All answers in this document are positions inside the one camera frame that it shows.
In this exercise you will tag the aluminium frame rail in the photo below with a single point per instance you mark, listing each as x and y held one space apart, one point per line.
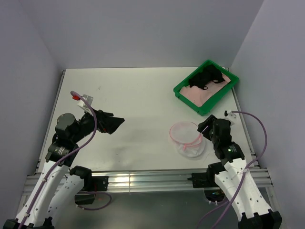
152 180

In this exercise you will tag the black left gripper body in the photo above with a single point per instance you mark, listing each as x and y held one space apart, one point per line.
87 124

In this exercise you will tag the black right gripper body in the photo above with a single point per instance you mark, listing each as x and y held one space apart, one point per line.
214 138

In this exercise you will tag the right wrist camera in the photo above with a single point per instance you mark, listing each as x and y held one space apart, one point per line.
230 116

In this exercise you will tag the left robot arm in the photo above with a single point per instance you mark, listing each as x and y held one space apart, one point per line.
59 182

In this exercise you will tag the green plastic tray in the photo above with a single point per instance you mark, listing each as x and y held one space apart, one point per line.
207 106

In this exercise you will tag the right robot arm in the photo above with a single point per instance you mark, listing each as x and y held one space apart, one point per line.
231 174

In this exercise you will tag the black bra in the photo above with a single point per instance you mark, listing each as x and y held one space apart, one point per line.
209 74

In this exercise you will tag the pink bra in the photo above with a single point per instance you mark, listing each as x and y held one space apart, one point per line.
199 96

